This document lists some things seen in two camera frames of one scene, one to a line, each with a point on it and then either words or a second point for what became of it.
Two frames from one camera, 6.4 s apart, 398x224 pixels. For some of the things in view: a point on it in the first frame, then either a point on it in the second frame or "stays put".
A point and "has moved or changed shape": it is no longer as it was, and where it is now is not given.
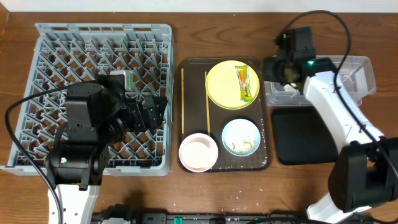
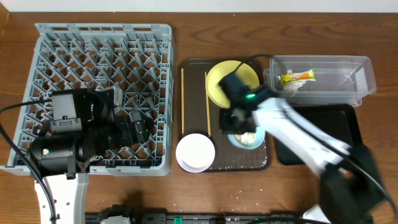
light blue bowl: x=240 y=137 has moved or changed shape
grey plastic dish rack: x=67 y=54 stays put
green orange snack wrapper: x=242 y=71 has moved or changed shape
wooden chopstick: x=183 y=101 stays put
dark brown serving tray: x=198 y=114 stays put
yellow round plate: x=222 y=85 stays put
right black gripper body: x=274 y=69 -> x=229 y=121
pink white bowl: x=198 y=152 stays put
